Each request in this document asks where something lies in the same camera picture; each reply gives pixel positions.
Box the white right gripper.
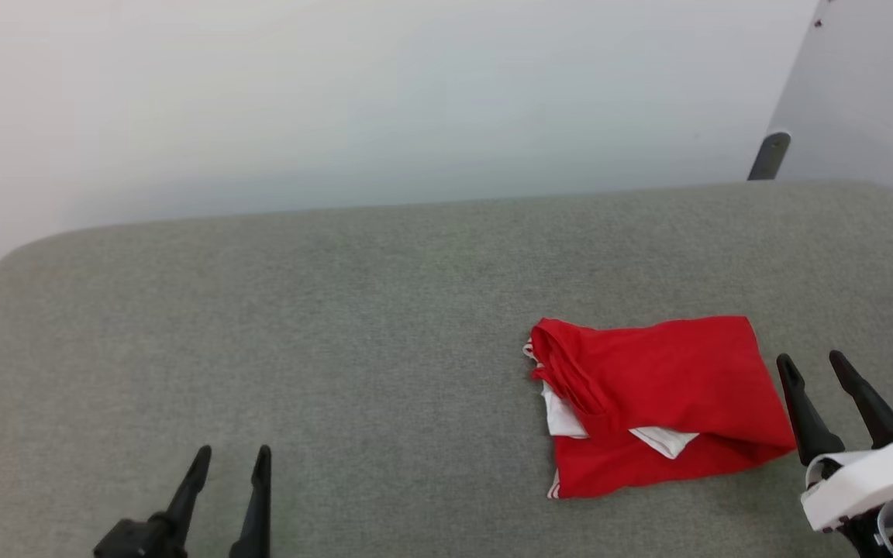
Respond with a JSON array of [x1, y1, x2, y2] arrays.
[[776, 350, 893, 536]]

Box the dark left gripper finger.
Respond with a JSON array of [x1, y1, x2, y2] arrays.
[[92, 445, 213, 558], [229, 444, 273, 558]]

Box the red garment with white stripes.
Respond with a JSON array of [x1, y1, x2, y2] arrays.
[[524, 314, 798, 499]]

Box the grey fabric sofa cushion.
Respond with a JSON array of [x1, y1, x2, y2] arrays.
[[0, 180, 893, 558]]

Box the light grey partition panel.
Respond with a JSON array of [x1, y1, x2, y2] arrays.
[[764, 0, 893, 201]]

